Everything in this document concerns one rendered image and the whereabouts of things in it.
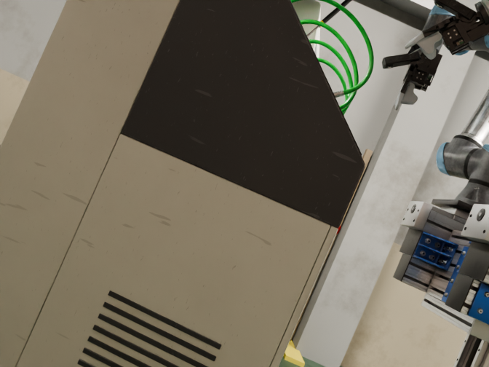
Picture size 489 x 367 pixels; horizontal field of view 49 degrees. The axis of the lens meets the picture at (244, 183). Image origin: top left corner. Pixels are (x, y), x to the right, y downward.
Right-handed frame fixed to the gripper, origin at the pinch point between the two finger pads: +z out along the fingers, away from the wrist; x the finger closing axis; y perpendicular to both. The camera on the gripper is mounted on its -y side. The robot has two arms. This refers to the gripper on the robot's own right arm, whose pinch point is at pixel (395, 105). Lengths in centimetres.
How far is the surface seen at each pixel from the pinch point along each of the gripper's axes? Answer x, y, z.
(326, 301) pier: 176, 17, 85
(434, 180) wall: 204, 53, -16
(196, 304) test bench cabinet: -47, -26, 74
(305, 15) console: 23, -42, -25
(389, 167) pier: 177, 20, -9
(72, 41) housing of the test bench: -47, -83, 28
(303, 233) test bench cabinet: -47, -10, 49
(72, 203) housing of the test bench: -47, -65, 65
